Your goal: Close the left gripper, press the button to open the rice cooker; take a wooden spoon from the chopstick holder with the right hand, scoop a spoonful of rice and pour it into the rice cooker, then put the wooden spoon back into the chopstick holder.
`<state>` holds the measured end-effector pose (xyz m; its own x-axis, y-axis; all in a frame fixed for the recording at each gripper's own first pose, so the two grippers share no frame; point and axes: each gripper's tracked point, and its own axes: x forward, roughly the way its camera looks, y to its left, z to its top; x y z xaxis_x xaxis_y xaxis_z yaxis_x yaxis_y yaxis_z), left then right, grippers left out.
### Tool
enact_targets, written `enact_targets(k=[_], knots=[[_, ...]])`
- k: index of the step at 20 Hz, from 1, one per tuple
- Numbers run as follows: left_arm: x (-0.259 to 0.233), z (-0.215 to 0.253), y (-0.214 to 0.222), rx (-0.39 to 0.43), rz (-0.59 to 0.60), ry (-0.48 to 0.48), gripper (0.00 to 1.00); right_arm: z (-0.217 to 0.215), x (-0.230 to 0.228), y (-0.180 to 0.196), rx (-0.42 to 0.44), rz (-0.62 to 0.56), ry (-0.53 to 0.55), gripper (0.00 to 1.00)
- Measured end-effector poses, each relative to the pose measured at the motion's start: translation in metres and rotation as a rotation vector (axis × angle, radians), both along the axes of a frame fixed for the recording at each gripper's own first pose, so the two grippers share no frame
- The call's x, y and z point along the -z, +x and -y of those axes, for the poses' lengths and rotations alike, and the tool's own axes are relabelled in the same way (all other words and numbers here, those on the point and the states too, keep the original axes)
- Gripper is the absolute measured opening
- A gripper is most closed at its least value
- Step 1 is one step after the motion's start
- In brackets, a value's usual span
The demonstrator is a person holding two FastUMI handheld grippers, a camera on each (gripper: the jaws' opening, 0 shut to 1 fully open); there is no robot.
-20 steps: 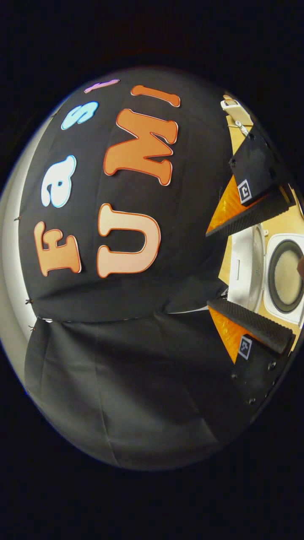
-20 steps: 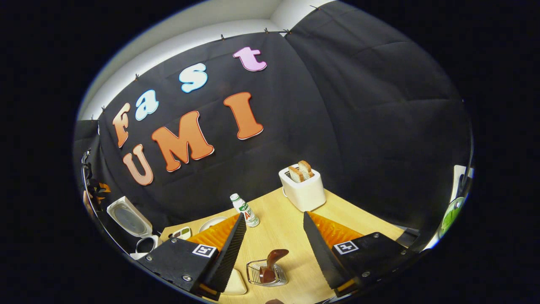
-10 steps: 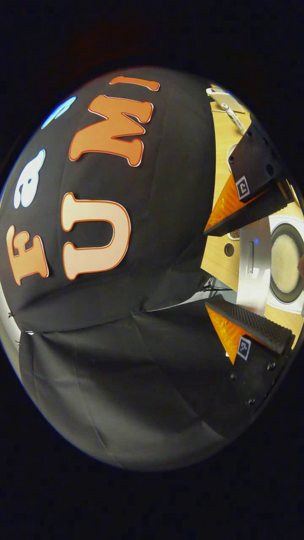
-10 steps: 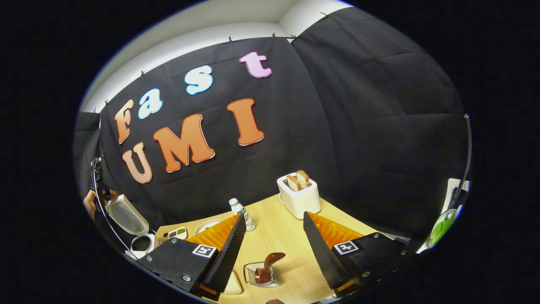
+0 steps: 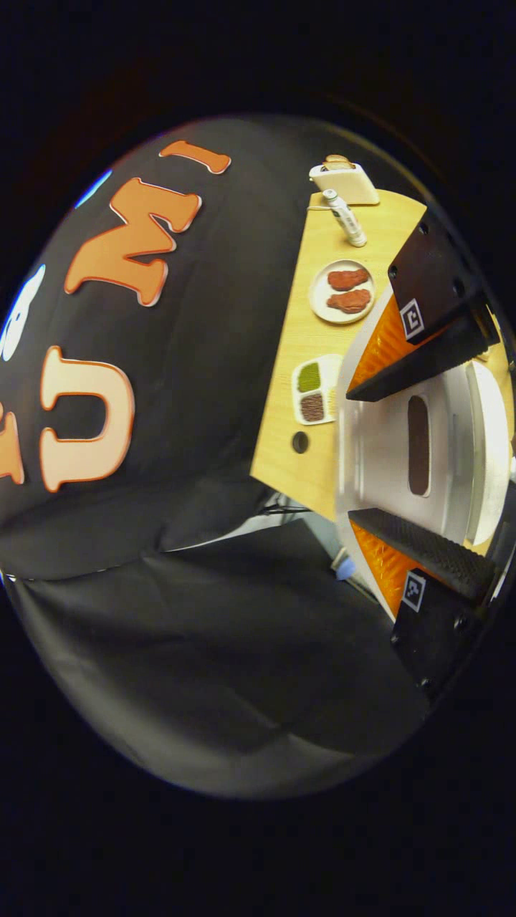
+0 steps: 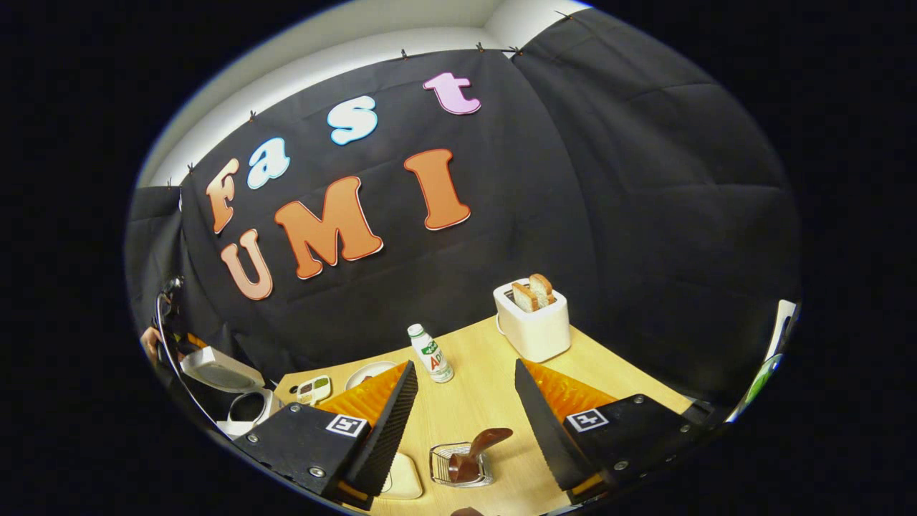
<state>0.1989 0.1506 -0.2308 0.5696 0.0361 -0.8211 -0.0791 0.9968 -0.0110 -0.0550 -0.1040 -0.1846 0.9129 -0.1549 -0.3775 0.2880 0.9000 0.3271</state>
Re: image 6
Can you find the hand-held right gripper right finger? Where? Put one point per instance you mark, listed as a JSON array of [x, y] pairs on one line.
[[548, 430]]

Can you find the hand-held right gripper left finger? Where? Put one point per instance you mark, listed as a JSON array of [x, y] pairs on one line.
[[390, 430]]

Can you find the white toaster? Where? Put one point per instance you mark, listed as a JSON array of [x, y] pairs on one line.
[[534, 333]]

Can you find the white rice cooker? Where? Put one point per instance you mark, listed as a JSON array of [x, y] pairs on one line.
[[229, 373]]

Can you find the toasted bread slice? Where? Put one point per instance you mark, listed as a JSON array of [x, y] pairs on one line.
[[524, 297], [544, 287]]

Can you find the black backdrop cloth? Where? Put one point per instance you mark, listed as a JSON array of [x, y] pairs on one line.
[[609, 179]]

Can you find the brown wooden spoon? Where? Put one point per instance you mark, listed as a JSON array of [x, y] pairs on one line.
[[466, 462]]

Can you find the white plate with meat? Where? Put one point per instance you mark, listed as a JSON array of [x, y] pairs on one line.
[[365, 373]]

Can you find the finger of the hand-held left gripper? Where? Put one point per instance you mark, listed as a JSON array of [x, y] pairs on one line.
[[197, 340]]

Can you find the divided white sauce dish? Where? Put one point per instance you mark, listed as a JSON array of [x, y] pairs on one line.
[[315, 390]]

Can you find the white drink bottle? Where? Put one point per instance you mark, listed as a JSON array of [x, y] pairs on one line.
[[432, 355]]

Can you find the cream rice container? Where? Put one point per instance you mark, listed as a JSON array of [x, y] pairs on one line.
[[402, 480]]

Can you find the row of black cloth clips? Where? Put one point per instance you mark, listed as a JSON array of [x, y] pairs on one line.
[[403, 54]]

